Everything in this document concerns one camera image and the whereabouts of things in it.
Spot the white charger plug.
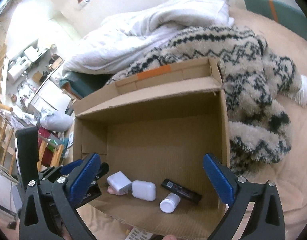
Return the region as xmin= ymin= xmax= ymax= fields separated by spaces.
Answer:
xmin=107 ymin=171 xmax=132 ymax=195

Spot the teal cushion with orange stripe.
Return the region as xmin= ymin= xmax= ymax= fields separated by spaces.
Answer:
xmin=243 ymin=0 xmax=307 ymax=40

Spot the grey plastic bag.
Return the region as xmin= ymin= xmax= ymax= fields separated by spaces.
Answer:
xmin=40 ymin=107 xmax=74 ymax=133

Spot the teal cushion with orange edge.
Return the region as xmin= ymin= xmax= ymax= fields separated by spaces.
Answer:
xmin=59 ymin=71 xmax=114 ymax=100

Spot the beige bed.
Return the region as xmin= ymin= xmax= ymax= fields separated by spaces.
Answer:
xmin=58 ymin=5 xmax=307 ymax=240

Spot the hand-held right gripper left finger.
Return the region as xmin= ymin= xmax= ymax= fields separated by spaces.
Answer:
xmin=18 ymin=152 xmax=101 ymax=240

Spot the white water heater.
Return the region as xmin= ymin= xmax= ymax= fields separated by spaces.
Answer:
xmin=7 ymin=56 xmax=30 ymax=82

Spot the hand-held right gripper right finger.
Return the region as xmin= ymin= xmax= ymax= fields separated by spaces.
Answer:
xmin=202 ymin=153 xmax=286 ymax=240

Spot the white hanging cloth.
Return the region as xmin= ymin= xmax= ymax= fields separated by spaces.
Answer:
xmin=11 ymin=112 xmax=40 ymax=128

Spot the white duvet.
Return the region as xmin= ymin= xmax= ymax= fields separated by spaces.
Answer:
xmin=62 ymin=0 xmax=235 ymax=75

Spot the cardboard box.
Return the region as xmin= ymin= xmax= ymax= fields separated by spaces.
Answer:
xmin=72 ymin=57 xmax=231 ymax=239

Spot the magenta bag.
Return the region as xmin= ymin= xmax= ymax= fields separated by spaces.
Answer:
xmin=38 ymin=127 xmax=54 ymax=143

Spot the white remote control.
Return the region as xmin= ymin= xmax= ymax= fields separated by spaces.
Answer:
xmin=126 ymin=227 xmax=154 ymax=240

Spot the wooden railing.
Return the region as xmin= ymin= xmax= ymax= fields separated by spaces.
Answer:
xmin=0 ymin=101 xmax=66 ymax=178

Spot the black stick device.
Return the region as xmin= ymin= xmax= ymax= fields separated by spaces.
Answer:
xmin=161 ymin=179 xmax=203 ymax=204

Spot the small white bottle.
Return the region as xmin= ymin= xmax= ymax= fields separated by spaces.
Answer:
xmin=159 ymin=192 xmax=181 ymax=214

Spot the white earbuds case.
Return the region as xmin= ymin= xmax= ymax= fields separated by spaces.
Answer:
xmin=132 ymin=180 xmax=156 ymax=202

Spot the white cylindrical appliance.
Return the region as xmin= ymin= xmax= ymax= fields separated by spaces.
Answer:
xmin=23 ymin=46 xmax=39 ymax=60

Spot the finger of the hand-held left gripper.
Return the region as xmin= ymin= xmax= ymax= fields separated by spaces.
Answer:
xmin=60 ymin=159 xmax=84 ymax=176
xmin=93 ymin=162 xmax=110 ymax=183

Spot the black patterned fuzzy blanket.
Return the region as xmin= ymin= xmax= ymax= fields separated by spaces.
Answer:
xmin=105 ymin=26 xmax=307 ymax=175

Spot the white kitchen cabinet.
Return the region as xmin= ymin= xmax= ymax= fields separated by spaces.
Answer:
xmin=27 ymin=80 xmax=71 ymax=115

